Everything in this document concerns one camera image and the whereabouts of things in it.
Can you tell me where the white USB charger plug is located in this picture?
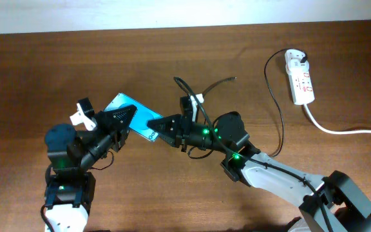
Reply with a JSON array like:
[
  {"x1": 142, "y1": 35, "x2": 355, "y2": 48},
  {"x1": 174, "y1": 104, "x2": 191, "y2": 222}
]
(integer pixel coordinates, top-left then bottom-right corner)
[{"x1": 285, "y1": 48, "x2": 310, "y2": 75}]

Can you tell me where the white power strip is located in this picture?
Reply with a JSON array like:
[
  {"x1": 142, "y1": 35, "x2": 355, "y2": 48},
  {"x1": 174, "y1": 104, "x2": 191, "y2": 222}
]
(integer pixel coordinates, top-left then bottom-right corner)
[{"x1": 286, "y1": 61, "x2": 315, "y2": 105}]

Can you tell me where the black charging cable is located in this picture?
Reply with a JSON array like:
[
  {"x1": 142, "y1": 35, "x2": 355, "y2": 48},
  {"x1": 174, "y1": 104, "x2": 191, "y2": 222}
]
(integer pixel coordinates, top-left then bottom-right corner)
[{"x1": 201, "y1": 48, "x2": 309, "y2": 159}]

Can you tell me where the blue-screen Galaxy smartphone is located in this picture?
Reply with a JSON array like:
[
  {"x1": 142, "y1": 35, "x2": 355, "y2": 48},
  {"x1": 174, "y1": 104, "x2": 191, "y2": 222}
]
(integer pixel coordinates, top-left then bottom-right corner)
[{"x1": 104, "y1": 93, "x2": 162, "y2": 142}]

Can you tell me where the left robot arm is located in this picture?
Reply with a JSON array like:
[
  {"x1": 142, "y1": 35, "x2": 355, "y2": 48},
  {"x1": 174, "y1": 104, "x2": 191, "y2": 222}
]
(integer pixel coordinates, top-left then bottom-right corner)
[{"x1": 40, "y1": 104, "x2": 137, "y2": 231}]

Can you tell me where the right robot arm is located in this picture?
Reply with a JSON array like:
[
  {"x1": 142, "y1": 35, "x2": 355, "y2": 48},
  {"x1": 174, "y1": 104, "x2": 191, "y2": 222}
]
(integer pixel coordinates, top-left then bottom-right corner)
[{"x1": 147, "y1": 111, "x2": 371, "y2": 231}]

